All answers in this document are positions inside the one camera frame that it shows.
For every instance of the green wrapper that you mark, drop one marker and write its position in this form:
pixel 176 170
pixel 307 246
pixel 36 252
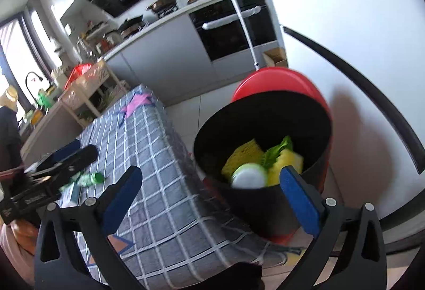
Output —
pixel 271 155

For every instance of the black trash bin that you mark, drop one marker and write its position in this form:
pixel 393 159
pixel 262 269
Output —
pixel 261 129

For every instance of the black frying pan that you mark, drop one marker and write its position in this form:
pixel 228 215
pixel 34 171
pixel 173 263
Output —
pixel 128 23

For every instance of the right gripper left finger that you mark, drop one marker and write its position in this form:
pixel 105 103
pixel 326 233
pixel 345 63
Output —
pixel 58 259

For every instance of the yellow ridged sponge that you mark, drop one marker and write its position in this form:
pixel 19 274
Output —
pixel 249 152

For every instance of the black built-in oven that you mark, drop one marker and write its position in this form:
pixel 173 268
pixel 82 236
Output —
pixel 226 40

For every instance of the cardboard box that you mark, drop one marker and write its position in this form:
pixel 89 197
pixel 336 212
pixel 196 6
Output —
pixel 275 57

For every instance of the white floor mop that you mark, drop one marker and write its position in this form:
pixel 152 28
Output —
pixel 232 18

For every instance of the green cap plastic bottle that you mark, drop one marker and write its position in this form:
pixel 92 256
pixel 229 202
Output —
pixel 84 180

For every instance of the cream plastic shelf rack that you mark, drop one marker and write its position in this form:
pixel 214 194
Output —
pixel 99 78

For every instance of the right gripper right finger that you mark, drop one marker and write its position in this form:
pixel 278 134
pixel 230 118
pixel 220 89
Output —
pixel 362 262

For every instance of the blue white milk carton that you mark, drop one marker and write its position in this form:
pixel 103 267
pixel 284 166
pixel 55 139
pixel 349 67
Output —
pixel 69 195

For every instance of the grey checked tablecloth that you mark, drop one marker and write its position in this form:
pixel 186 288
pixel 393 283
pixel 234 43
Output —
pixel 177 235

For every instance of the red trash bin lid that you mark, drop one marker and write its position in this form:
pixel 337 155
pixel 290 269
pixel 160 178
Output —
pixel 279 79

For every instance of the red plastic basket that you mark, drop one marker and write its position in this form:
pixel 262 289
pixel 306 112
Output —
pixel 77 71

